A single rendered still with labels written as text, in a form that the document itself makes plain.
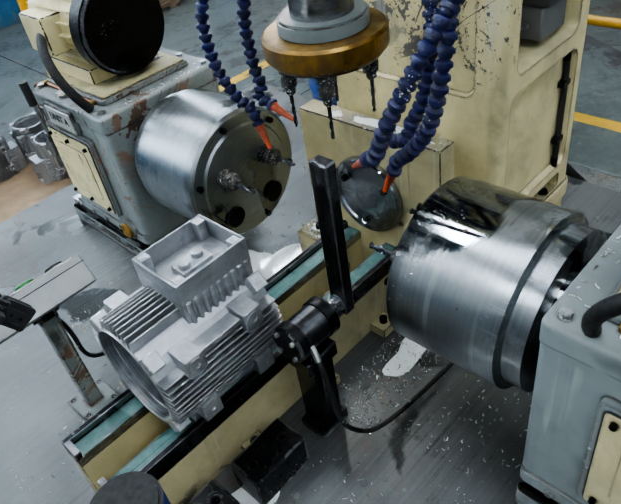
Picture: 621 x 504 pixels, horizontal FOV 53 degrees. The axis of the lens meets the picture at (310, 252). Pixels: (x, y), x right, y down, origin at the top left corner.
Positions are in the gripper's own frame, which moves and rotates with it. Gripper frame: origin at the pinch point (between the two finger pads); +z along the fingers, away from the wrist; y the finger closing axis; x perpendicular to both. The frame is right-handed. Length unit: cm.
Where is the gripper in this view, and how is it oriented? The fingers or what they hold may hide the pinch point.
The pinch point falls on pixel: (13, 313)
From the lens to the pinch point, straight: 83.6
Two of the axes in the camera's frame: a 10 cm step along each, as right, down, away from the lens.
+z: 4.5, 4.0, 8.0
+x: 5.4, -8.3, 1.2
